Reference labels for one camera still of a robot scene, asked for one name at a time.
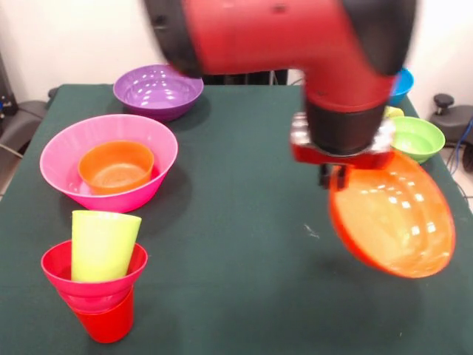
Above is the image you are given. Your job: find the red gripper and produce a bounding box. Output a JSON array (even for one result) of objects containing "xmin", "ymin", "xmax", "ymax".
[{"xmin": 289, "ymin": 113, "xmax": 397, "ymax": 192}]

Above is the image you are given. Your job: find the large orange bowl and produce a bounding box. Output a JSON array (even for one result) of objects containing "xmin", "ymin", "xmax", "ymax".
[{"xmin": 327, "ymin": 149, "xmax": 456, "ymax": 279}]

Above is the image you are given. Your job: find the blue bowl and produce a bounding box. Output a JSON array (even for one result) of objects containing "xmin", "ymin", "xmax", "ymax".
[{"xmin": 389, "ymin": 67, "xmax": 415, "ymax": 107}]

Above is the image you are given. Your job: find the small orange bowl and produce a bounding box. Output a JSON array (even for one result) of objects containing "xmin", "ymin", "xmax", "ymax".
[{"xmin": 77, "ymin": 140, "xmax": 155, "ymax": 196}]

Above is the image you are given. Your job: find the lime green cup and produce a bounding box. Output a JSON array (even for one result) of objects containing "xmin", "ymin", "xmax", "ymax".
[{"xmin": 70, "ymin": 209, "xmax": 143, "ymax": 284}]

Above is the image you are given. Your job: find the small crimson pink bowl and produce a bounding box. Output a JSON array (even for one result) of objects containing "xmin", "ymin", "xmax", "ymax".
[{"xmin": 40, "ymin": 239, "xmax": 149, "ymax": 315}]

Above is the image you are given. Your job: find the red cup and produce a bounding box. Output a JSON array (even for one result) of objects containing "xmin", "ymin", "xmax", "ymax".
[{"xmin": 72, "ymin": 286, "xmax": 136, "ymax": 344}]

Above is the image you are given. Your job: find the large magenta bowl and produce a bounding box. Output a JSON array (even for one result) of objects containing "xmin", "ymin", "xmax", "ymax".
[{"xmin": 39, "ymin": 113, "xmax": 179, "ymax": 214}]

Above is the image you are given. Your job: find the small green bowl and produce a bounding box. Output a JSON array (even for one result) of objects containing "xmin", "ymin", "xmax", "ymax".
[{"xmin": 390, "ymin": 115, "xmax": 446, "ymax": 165}]

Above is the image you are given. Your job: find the dark green tablecloth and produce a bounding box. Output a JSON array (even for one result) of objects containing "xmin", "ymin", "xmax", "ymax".
[{"xmin": 0, "ymin": 84, "xmax": 473, "ymax": 355}]

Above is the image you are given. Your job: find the black robot column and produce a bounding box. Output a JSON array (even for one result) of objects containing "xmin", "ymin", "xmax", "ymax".
[{"xmin": 202, "ymin": 69, "xmax": 290, "ymax": 86}]

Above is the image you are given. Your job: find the purple bowl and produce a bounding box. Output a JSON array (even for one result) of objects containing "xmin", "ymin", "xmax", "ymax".
[{"xmin": 112, "ymin": 64, "xmax": 205, "ymax": 122}]

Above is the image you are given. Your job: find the black equipment box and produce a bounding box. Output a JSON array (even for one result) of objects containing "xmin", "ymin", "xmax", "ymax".
[{"xmin": 0, "ymin": 51, "xmax": 18, "ymax": 123}]

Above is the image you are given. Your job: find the blue cable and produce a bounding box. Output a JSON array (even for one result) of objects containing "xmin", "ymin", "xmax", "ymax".
[{"xmin": 446, "ymin": 118, "xmax": 473, "ymax": 175}]

